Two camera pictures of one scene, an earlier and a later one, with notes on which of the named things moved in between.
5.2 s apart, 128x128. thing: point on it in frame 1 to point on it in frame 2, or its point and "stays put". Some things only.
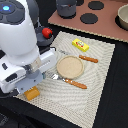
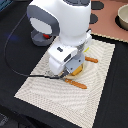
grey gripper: x=33 y=77 to x=75 y=62
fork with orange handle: x=69 y=81 stays put
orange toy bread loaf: x=32 y=93 to x=76 y=71
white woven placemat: x=71 y=103 stays put
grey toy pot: x=41 y=40 stays put
